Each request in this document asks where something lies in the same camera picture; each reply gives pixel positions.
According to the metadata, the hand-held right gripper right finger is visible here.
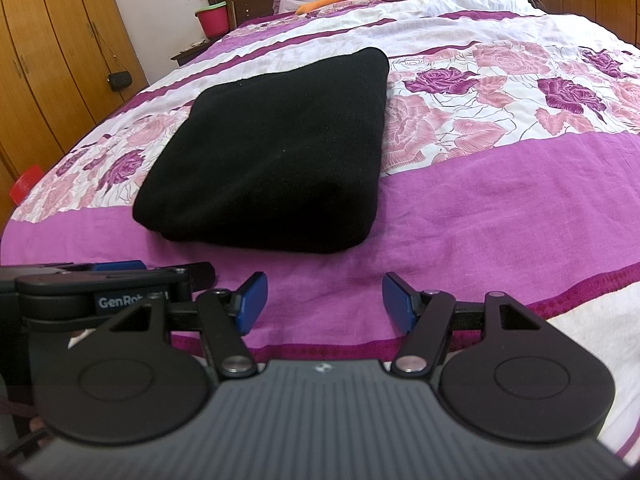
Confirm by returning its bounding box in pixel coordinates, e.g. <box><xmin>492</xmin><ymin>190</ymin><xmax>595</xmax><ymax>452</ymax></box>
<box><xmin>381</xmin><ymin>271</ymin><xmax>547</xmax><ymax>377</ymax></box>

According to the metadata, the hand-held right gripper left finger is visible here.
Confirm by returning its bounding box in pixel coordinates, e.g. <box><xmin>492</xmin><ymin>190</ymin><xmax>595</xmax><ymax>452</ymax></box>
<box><xmin>107</xmin><ymin>271</ymin><xmax>271</xmax><ymax>379</ymax></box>

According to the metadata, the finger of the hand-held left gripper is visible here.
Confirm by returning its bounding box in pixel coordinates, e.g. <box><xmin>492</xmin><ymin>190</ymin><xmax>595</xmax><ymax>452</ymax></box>
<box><xmin>59</xmin><ymin>259</ymin><xmax>147</xmax><ymax>277</ymax></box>
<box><xmin>144</xmin><ymin>261</ymin><xmax>217</xmax><ymax>307</ymax></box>

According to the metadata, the black button cardigan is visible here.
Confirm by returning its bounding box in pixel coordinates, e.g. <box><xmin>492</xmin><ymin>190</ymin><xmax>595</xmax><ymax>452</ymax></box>
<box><xmin>132</xmin><ymin>47</ymin><xmax>391</xmax><ymax>256</ymax></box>

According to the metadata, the red plastic stool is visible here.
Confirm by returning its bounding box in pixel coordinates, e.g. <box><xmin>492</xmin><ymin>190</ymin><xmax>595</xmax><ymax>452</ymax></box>
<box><xmin>9</xmin><ymin>164</ymin><xmax>44</xmax><ymax>207</ymax></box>

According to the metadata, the purple floral bed quilt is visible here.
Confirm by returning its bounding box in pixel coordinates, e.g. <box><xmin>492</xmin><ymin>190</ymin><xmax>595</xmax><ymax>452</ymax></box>
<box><xmin>0</xmin><ymin>0</ymin><xmax>640</xmax><ymax>461</ymax></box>

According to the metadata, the small black hanging bag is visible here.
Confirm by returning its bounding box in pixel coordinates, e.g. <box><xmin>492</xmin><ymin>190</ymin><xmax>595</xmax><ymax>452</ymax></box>
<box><xmin>107</xmin><ymin>70</ymin><xmax>134</xmax><ymax>93</ymax></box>

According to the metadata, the wooden wardrobe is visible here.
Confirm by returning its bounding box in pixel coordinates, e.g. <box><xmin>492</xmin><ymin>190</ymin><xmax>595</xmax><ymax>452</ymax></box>
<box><xmin>0</xmin><ymin>0</ymin><xmax>149</xmax><ymax>213</ymax></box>

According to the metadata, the dark wooden nightstand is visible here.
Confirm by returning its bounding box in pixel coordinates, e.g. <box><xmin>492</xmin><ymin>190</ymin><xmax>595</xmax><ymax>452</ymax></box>
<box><xmin>171</xmin><ymin>35</ymin><xmax>227</xmax><ymax>67</ymax></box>

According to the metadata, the red plastic bucket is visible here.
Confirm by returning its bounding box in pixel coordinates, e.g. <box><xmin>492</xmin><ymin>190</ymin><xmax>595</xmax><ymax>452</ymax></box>
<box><xmin>194</xmin><ymin>3</ymin><xmax>231</xmax><ymax>39</ymax></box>

